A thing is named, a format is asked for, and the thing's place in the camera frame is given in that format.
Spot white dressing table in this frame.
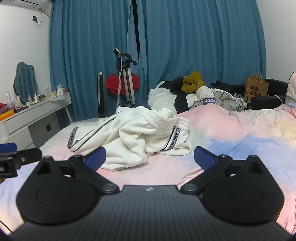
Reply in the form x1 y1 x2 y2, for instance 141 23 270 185
0 92 73 149

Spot garment steamer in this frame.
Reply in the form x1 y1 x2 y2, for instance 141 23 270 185
112 48 139 108

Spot grey clothes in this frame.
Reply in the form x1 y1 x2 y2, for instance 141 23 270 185
211 89 248 112

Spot black cloth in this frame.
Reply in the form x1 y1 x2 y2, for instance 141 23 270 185
159 78 186 96

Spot mustard yellow cloth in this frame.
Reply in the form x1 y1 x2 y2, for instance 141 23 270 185
181 70 207 93

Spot white cable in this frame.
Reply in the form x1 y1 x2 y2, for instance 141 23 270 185
268 94 285 103

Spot pastel tie-dye duvet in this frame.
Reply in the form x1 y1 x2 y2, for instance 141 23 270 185
0 102 296 234

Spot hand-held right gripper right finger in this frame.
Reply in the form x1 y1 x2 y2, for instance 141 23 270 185
181 146 266 195

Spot white air conditioner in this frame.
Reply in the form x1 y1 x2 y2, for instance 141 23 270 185
15 0 52 18

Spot red garment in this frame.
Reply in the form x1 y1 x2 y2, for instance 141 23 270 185
105 73 141 95

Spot black sofa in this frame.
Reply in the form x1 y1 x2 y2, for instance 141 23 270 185
228 78 289 111

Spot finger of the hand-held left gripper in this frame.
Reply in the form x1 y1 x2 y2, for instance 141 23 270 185
13 148 43 169
0 143 17 154

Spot white pants with black stripe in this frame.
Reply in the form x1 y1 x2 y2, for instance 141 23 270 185
67 106 192 171

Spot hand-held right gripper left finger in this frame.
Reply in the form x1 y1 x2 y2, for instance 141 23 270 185
35 146 119 194

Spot wavy blue-framed mirror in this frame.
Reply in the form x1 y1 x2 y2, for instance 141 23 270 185
13 62 39 105

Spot blue curtain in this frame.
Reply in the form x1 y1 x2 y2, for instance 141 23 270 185
49 0 139 122
136 0 267 112

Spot brown paper bag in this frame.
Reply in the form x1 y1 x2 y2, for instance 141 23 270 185
244 70 269 102

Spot orange box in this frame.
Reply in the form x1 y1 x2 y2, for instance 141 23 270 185
0 110 15 121

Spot pastel pillow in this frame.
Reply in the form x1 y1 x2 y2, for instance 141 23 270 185
285 72 296 104

